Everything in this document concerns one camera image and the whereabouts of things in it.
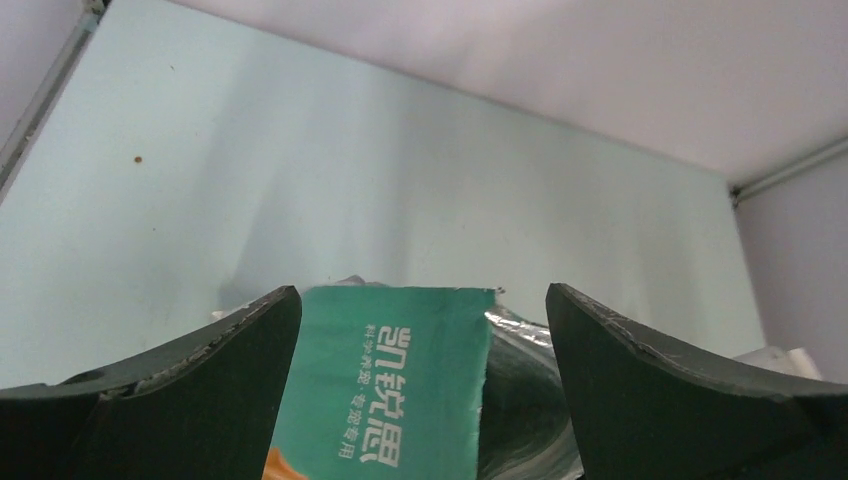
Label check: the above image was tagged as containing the left corner aluminium post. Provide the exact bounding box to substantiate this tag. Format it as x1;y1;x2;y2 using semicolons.
1;1;109;191

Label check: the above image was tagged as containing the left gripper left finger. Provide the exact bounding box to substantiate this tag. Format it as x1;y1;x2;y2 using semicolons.
1;286;302;479

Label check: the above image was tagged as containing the right corner aluminium post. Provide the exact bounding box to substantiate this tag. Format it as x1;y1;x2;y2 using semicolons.
729;136;847;209

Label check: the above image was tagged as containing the corner aluminium post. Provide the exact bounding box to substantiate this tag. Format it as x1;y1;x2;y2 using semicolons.
729;136;847;209
1;1;109;191

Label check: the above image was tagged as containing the green dog food bag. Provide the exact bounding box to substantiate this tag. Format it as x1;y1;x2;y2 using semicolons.
263;276;584;479

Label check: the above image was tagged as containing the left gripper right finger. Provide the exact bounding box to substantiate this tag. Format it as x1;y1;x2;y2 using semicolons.
546;283;847;479

